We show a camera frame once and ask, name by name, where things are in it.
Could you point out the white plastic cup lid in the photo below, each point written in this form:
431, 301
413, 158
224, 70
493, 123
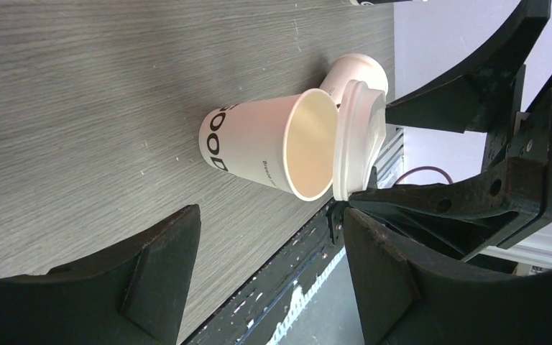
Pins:
361, 67

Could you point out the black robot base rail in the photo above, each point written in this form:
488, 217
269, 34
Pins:
263, 309

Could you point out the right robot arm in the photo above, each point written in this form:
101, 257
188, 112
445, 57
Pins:
547, 238

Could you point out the white paper coffee cup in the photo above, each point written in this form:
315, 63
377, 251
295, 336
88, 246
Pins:
335, 81

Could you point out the stack of white paper cups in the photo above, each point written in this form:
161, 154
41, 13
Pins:
379, 2

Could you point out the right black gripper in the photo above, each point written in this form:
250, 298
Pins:
513, 199

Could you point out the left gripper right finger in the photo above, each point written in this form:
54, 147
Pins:
407, 293

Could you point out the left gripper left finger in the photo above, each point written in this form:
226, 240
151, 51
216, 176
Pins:
132, 292

